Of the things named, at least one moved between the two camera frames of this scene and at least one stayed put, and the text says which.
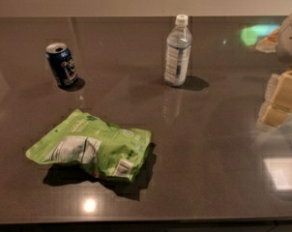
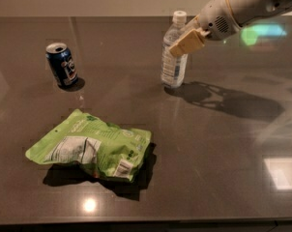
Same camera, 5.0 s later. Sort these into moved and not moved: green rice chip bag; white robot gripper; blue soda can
Moved: white robot gripper
Not moved: green rice chip bag; blue soda can
